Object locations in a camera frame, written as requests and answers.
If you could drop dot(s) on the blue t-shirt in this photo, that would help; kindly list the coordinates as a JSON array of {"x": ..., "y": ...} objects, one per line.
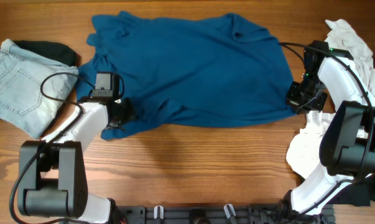
[{"x": 221, "y": 72}]

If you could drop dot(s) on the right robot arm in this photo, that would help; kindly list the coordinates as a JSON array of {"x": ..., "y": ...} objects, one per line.
[{"x": 334, "y": 150}]

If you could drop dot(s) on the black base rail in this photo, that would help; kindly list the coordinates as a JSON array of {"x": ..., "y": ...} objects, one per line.
[{"x": 228, "y": 214}]

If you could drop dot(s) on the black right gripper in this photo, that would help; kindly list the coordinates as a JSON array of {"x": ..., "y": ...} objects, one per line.
[{"x": 306, "y": 101}]

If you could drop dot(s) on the black garment under white cloth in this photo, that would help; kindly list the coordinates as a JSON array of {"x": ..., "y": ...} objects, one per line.
[{"x": 358, "y": 193}]

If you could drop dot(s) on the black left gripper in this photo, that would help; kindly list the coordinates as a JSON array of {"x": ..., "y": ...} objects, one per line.
[{"x": 131, "y": 112}]

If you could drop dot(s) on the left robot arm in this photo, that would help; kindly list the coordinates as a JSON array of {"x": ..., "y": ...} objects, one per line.
[{"x": 52, "y": 179}]

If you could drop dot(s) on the light blue denim jeans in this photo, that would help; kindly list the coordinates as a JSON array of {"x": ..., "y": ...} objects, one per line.
[{"x": 21, "y": 75}]

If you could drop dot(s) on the white cloth pile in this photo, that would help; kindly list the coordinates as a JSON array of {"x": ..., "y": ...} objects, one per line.
[{"x": 303, "y": 153}]

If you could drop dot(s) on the black garment behind jeans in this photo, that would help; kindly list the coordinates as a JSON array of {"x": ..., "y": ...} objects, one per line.
[{"x": 52, "y": 50}]

